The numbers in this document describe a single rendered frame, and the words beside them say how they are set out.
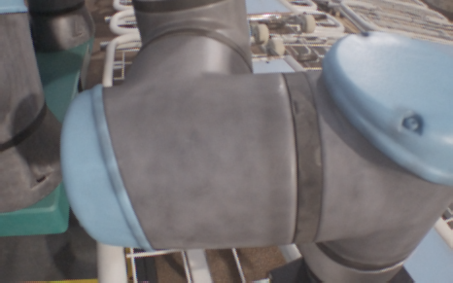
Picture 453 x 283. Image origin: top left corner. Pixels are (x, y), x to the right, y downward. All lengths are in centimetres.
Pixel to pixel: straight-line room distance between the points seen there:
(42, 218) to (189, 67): 35
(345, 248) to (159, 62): 15
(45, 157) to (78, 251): 30
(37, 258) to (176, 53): 60
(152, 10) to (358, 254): 21
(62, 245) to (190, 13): 58
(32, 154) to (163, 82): 31
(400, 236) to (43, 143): 41
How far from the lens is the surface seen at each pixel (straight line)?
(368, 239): 18
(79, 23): 85
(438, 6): 515
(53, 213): 46
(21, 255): 74
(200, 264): 52
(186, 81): 16
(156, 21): 24
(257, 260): 105
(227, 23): 24
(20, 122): 42
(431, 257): 55
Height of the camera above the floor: 91
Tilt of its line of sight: 40 degrees down
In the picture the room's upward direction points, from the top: 7 degrees clockwise
